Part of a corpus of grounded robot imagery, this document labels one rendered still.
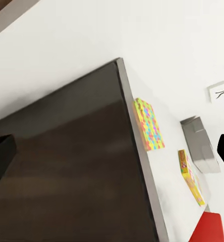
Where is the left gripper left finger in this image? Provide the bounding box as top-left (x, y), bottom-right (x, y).
top-left (0, 134), bottom-right (17, 180)

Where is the jigsaw puzzle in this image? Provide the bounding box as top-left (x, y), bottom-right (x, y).
top-left (132, 98), bottom-right (165, 152)

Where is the board game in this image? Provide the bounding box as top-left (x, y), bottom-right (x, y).
top-left (178, 149), bottom-right (205, 206)

